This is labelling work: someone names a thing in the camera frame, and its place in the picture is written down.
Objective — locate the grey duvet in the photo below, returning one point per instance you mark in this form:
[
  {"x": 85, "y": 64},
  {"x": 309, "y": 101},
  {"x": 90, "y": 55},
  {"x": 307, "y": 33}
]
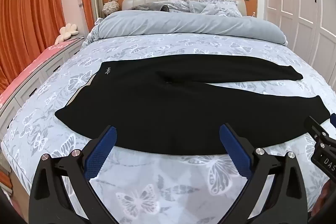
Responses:
[{"x": 183, "y": 23}]

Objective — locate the white flower plush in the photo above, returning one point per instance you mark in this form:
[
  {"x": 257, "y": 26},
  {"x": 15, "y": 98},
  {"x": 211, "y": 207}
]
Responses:
[{"x": 67, "y": 32}]

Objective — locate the black pants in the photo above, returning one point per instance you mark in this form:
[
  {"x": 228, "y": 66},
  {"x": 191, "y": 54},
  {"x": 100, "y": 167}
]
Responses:
[{"x": 157, "y": 108}]

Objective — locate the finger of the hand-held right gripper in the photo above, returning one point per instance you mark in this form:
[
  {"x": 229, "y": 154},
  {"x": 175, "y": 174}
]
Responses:
[
  {"x": 315, "y": 125},
  {"x": 333, "y": 119}
]

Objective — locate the white bedside decoration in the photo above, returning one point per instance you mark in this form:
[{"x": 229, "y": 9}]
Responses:
[{"x": 110, "y": 8}]

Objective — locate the white low drawer cabinet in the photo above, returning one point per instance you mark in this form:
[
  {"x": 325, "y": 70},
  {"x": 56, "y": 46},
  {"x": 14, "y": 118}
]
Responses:
[{"x": 39, "y": 77}]

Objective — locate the pink mat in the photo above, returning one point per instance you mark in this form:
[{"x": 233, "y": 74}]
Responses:
[{"x": 31, "y": 66}]

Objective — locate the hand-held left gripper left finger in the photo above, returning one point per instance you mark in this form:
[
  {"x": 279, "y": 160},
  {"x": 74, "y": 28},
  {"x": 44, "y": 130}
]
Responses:
[{"x": 101, "y": 151}]

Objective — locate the butterfly print pillow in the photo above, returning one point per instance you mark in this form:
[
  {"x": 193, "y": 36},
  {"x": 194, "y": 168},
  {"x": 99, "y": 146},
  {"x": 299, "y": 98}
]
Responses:
[
  {"x": 178, "y": 6},
  {"x": 218, "y": 7}
]

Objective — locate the butterfly print bedspread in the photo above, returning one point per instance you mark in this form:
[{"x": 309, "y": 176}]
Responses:
[{"x": 157, "y": 187}]

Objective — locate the white wardrobe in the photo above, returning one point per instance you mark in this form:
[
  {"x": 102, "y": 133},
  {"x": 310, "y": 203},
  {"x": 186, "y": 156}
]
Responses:
[{"x": 296, "y": 3}]

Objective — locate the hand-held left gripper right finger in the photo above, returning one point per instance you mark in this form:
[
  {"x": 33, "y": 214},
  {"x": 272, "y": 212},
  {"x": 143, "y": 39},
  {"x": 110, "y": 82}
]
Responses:
[{"x": 236, "y": 153}]

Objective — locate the dark grey blanket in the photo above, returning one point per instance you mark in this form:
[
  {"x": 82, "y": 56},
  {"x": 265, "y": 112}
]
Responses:
[{"x": 152, "y": 7}]

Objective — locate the wide orange curtain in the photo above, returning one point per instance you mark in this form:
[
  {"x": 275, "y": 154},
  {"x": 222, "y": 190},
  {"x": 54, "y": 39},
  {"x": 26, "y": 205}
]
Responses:
[{"x": 31, "y": 16}]

